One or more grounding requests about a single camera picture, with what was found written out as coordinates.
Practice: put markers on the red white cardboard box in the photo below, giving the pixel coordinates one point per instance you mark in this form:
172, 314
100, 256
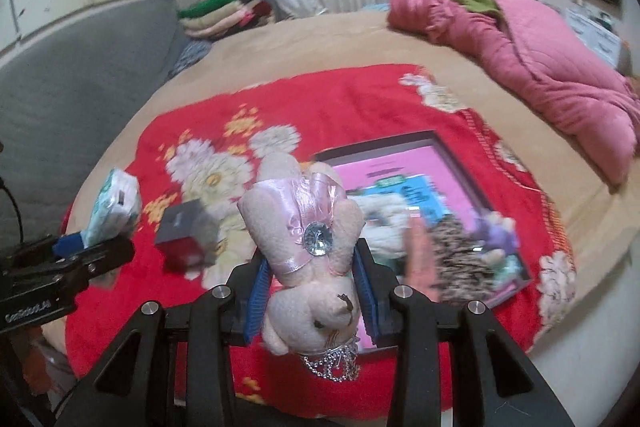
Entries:
380, 167

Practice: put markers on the leopard print scrunchie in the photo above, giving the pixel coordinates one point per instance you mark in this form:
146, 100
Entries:
460, 257

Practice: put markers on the green folded cloth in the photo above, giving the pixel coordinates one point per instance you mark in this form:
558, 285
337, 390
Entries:
210, 4

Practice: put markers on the pink soft cloth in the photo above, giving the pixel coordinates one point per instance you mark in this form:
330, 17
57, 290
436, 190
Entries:
420, 257

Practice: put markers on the cream folded cloth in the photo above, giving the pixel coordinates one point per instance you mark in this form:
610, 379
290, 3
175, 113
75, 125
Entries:
215, 19

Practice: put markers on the white cabinet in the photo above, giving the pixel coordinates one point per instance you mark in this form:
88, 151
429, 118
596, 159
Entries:
595, 34

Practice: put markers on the dark grey box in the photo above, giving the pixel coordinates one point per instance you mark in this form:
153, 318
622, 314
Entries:
187, 232

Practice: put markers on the white floral scrunchie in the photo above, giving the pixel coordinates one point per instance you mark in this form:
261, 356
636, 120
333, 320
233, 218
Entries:
385, 222

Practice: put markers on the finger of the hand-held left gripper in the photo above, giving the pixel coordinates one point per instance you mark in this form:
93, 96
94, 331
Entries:
70, 245
110, 252

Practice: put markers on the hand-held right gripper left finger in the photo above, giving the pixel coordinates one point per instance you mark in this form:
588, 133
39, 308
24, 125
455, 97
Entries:
255, 302

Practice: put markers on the pink folded cloth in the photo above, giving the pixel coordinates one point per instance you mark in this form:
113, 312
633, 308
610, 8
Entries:
220, 31

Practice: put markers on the white green tissue pack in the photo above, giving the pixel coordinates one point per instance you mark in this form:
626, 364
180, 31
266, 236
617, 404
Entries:
112, 202

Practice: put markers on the beige bed cover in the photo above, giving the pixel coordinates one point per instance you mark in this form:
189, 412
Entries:
325, 42

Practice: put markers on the pink quilt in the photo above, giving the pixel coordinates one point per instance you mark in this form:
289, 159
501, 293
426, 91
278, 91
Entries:
540, 57

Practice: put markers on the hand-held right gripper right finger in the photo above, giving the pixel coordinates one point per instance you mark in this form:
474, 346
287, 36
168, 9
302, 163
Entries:
370, 302

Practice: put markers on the pink plush bear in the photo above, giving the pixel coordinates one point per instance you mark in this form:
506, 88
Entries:
300, 217

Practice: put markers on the dark red folded cloth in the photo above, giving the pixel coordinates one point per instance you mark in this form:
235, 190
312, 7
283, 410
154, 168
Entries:
262, 9

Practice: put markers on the grey quilted headboard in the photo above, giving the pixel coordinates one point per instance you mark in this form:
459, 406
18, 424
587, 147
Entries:
75, 97

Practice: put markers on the blue patterned cloth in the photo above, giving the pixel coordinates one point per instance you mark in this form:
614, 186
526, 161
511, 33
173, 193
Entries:
192, 57

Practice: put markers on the red floral blanket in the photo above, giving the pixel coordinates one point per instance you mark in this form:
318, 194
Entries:
350, 107

